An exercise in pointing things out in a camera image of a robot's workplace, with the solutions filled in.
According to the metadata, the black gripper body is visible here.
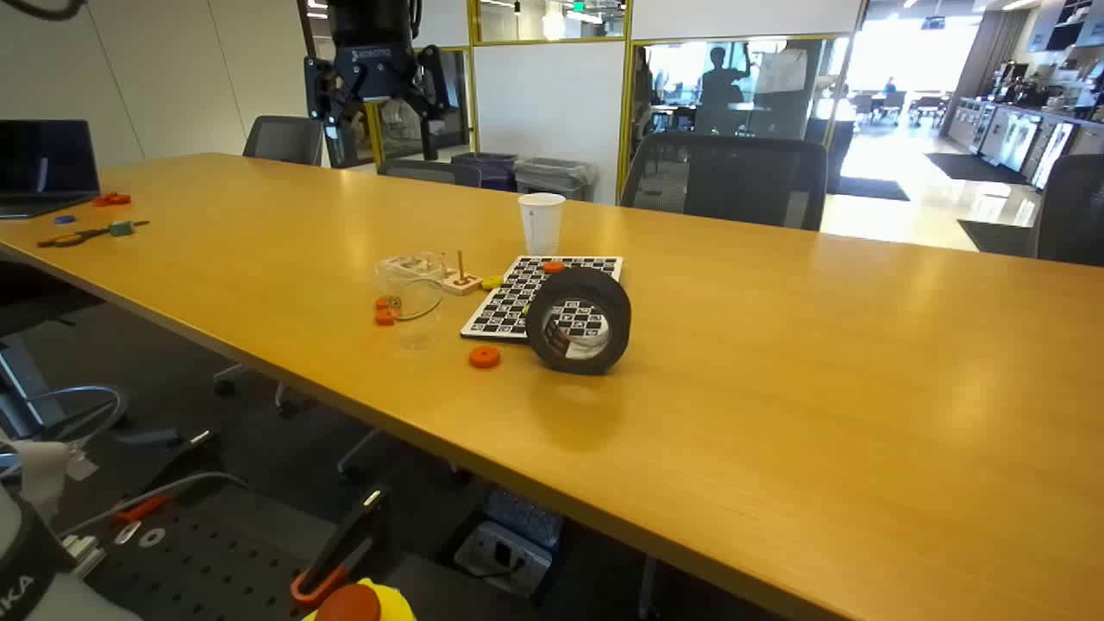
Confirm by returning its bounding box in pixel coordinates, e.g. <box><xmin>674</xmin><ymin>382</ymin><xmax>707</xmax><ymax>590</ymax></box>
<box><xmin>304</xmin><ymin>42</ymin><xmax>455</xmax><ymax>120</ymax></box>

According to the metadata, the white paper cup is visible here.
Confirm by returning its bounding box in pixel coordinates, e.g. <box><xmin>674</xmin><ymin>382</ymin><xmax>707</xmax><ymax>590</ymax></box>
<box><xmin>514</xmin><ymin>189</ymin><xmax>568</xmax><ymax>260</ymax></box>

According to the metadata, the grey office chair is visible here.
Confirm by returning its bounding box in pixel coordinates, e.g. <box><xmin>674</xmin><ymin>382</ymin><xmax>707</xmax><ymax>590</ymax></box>
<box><xmin>376</xmin><ymin>97</ymin><xmax>471</xmax><ymax>188</ymax></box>
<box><xmin>243</xmin><ymin>112</ymin><xmax>327</xmax><ymax>168</ymax></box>

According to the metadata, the black white marker checkerboard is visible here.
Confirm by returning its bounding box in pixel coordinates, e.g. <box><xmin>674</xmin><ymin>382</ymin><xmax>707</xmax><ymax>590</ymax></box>
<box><xmin>459</xmin><ymin>253</ymin><xmax>628</xmax><ymax>345</ymax></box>

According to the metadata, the black tape roll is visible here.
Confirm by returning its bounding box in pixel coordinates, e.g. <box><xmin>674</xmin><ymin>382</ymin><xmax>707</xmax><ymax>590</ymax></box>
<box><xmin>525</xmin><ymin>274</ymin><xmax>634</xmax><ymax>376</ymax></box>

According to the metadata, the black laptop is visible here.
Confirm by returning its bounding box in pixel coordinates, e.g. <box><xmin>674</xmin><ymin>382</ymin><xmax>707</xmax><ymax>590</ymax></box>
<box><xmin>0</xmin><ymin>119</ymin><xmax>105</xmax><ymax>220</ymax></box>

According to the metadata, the person in dark clothes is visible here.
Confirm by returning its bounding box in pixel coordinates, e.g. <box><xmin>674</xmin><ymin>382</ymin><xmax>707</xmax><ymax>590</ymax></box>
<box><xmin>695</xmin><ymin>46</ymin><xmax>751</xmax><ymax>119</ymax></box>

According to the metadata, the black orange clamp tool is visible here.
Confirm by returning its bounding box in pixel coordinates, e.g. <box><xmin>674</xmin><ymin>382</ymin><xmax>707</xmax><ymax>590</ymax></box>
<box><xmin>286</xmin><ymin>479</ymin><xmax>394</xmax><ymax>611</ymax></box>

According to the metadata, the grey floor power box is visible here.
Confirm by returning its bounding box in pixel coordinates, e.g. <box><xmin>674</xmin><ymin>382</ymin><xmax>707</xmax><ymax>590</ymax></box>
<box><xmin>447</xmin><ymin>518</ymin><xmax>562</xmax><ymax>602</ymax></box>

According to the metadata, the black perforated breadboard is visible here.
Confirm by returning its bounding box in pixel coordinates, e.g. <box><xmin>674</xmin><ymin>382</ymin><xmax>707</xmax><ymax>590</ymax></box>
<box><xmin>84</xmin><ymin>487</ymin><xmax>350</xmax><ymax>621</ymax></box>

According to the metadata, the yellow red emergency stop button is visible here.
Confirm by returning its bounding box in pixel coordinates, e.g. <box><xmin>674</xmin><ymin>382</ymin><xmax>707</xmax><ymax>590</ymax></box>
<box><xmin>304</xmin><ymin>575</ymin><xmax>421</xmax><ymax>621</ymax></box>

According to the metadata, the dark office chair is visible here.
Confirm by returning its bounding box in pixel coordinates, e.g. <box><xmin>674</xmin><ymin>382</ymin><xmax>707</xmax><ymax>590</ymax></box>
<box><xmin>1031</xmin><ymin>152</ymin><xmax>1104</xmax><ymax>269</ymax></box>

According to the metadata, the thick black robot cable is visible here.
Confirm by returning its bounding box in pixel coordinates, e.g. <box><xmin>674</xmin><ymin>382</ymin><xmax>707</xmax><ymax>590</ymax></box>
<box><xmin>0</xmin><ymin>0</ymin><xmax>91</xmax><ymax>25</ymax></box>

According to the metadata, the grey coiled cable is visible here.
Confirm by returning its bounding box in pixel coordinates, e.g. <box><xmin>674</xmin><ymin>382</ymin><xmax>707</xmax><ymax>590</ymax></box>
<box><xmin>0</xmin><ymin>382</ymin><xmax>130</xmax><ymax>446</ymax></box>

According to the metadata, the orange handled screwdriver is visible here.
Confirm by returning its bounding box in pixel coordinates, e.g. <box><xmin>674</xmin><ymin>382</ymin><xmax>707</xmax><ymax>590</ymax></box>
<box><xmin>109</xmin><ymin>490</ymin><xmax>177</xmax><ymax>530</ymax></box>

